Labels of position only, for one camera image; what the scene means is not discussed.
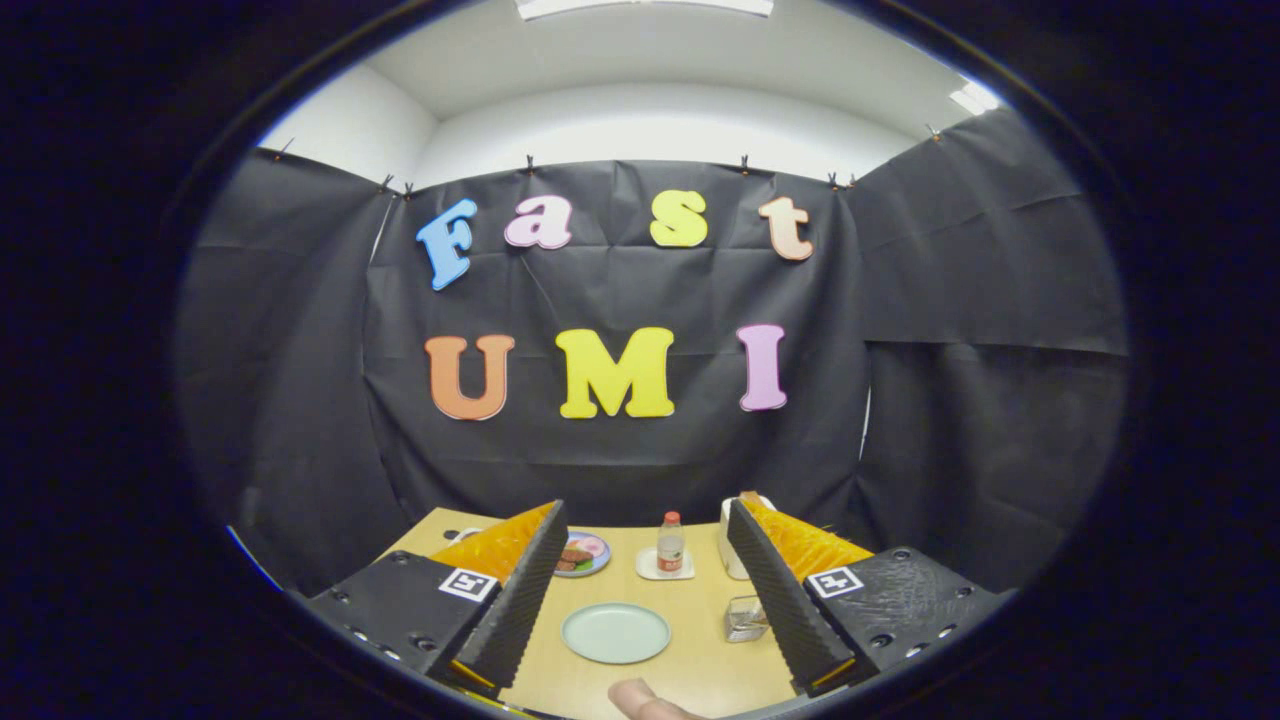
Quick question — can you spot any metal wire drain basket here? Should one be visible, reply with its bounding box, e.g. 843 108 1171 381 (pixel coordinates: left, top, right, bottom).
724 595 771 644

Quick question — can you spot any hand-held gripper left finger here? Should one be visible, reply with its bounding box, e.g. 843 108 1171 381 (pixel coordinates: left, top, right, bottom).
285 499 569 699

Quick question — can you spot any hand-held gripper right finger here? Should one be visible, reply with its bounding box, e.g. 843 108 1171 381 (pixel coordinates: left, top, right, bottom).
726 497 1011 699

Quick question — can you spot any long ceiling light panel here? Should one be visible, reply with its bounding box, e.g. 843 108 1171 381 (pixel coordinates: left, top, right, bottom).
515 0 776 21

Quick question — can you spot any clear plastic water bottle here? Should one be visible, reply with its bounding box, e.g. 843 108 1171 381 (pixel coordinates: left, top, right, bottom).
656 511 686 576

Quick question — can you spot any white square coaster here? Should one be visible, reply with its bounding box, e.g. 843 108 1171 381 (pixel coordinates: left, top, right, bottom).
635 546 696 582

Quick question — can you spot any blue patterned plate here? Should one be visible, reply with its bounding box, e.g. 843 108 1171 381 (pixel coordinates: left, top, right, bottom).
553 531 612 579

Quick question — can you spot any pale green plate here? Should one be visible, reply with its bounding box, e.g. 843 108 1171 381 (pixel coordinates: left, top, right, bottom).
561 602 672 666

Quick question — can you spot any white toaster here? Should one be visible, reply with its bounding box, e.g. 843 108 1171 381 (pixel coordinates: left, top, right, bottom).
717 496 776 582

